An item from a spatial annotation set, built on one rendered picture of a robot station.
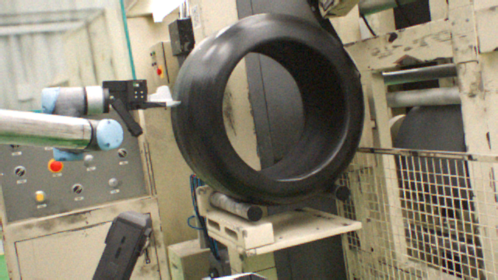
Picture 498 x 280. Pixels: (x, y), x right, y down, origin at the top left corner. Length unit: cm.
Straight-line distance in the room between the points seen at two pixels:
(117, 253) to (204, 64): 115
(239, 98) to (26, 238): 88
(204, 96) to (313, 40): 36
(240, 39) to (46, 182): 98
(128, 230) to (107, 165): 177
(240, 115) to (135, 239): 153
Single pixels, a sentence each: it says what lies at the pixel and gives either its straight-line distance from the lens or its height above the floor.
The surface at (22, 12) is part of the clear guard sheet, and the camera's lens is 227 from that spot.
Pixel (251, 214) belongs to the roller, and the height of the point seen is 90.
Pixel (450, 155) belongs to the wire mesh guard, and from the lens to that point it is 164.
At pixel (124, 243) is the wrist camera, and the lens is 51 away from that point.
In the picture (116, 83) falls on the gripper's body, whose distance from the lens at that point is 164.
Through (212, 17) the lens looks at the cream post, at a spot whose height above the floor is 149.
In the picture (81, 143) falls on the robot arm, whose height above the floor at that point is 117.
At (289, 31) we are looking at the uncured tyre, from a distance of 169.
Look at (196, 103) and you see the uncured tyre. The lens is 161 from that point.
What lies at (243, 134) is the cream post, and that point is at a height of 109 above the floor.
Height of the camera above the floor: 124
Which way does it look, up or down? 5 degrees down
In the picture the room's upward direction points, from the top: 9 degrees counter-clockwise
